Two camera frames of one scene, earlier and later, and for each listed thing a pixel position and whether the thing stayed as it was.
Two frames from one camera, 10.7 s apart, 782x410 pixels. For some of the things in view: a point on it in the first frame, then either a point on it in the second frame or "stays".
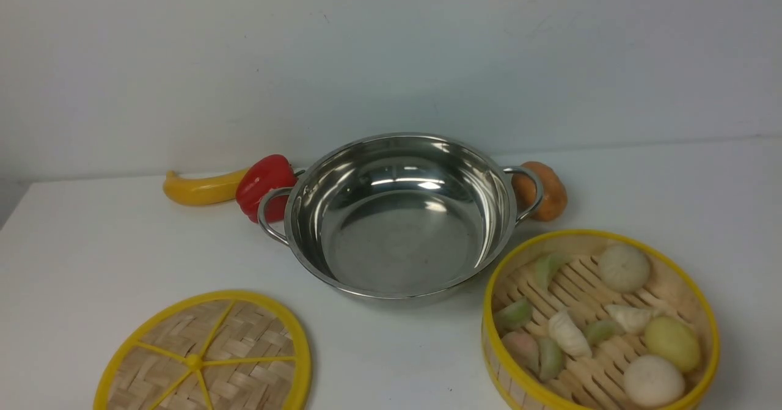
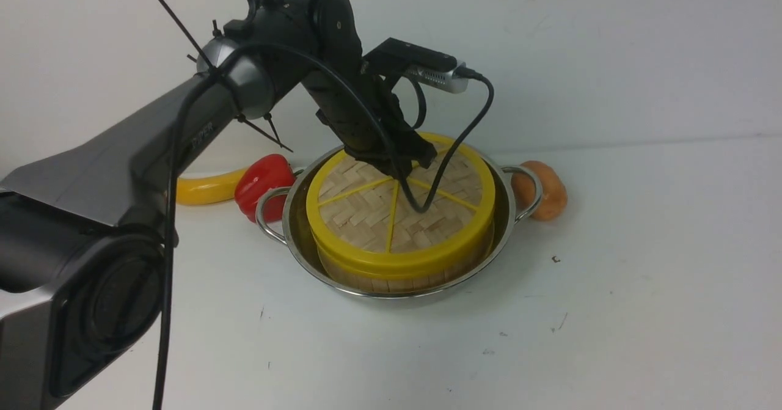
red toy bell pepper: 262,175 stays
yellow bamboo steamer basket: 595,319 -> 340,276
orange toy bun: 555,195 stays
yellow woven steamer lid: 215,350 -> 424,223
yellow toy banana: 202,190 stays
